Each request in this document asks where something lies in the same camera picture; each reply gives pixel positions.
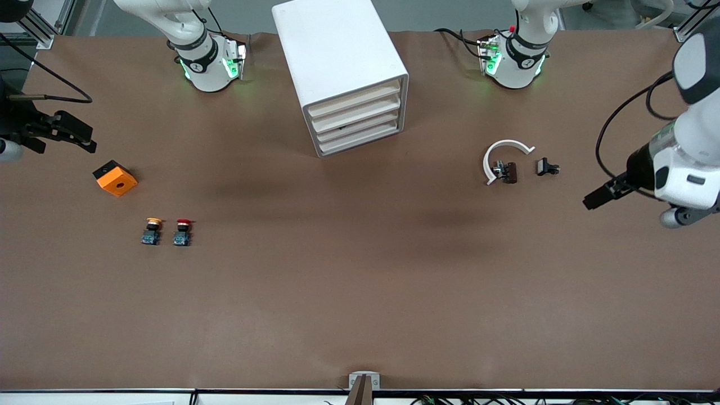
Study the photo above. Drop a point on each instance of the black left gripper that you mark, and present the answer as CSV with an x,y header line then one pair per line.
x,y
637,166

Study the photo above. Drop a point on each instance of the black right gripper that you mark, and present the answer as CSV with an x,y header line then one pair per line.
x,y
17,120

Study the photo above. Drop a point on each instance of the red mushroom push button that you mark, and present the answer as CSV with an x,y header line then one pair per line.
x,y
181,235

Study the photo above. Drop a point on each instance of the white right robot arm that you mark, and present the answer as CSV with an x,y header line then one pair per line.
x,y
205,73

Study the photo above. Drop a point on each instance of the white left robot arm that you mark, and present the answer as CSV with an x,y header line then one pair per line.
x,y
697,129

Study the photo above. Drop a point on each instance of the yellow mushroom push button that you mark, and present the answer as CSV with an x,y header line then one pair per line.
x,y
151,233

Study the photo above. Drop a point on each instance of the orange box with hole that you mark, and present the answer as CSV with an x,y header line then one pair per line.
x,y
118,183

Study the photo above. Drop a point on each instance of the small black clip part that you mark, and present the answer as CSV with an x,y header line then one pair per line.
x,y
543,166

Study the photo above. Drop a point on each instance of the brown cylinder part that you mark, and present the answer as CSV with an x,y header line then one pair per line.
x,y
511,172

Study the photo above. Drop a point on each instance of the white curved plastic clamp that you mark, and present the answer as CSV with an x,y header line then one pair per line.
x,y
486,163

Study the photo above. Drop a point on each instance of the black table edge strip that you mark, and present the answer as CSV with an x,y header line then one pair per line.
x,y
112,390

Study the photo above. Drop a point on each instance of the aluminium frame extrusion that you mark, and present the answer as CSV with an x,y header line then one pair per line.
x,y
36,34
687,31

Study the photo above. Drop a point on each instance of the grey metal bracket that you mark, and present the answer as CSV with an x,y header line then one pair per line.
x,y
355,378

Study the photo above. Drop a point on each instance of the brown camera post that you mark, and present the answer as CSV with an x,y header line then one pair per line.
x,y
360,396

